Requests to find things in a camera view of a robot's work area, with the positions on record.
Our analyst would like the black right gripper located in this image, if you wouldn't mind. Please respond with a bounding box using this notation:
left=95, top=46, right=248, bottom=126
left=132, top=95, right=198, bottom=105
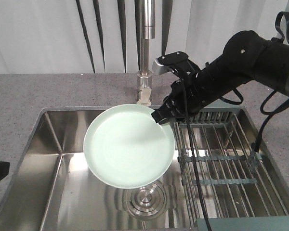
left=151, top=61, right=207, bottom=125

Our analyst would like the light green round plate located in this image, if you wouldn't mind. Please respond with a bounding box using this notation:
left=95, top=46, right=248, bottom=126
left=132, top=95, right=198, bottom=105
left=83, top=104, right=175, bottom=189

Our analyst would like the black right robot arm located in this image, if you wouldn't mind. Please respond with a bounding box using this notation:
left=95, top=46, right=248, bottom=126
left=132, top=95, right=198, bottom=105
left=152, top=30, right=289, bottom=124

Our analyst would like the metal roll-up drying rack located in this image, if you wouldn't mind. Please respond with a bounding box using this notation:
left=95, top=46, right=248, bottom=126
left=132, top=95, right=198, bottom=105
left=172, top=103, right=289, bottom=231

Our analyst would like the stainless steel sink faucet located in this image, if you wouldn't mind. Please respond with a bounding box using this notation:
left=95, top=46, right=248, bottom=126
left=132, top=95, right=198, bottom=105
left=136, top=0, right=155, bottom=107

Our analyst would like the stainless steel sink basin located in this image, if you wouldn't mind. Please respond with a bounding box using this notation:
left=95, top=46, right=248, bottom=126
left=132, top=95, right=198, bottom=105
left=0, top=106, right=289, bottom=231

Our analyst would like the round steel sink drain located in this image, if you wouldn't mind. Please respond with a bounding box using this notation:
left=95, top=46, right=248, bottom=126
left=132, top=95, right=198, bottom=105
left=124, top=180, right=167, bottom=221

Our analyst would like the white pleated curtain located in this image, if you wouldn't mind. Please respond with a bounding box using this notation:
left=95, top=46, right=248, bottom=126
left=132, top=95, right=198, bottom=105
left=0, top=0, right=289, bottom=74

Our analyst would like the black right camera cable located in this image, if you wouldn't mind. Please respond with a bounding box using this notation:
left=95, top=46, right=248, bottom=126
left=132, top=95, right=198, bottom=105
left=180, top=77, right=214, bottom=231

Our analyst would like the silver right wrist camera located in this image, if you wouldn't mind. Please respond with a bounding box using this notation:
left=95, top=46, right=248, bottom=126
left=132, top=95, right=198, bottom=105
left=152, top=51, right=190, bottom=75

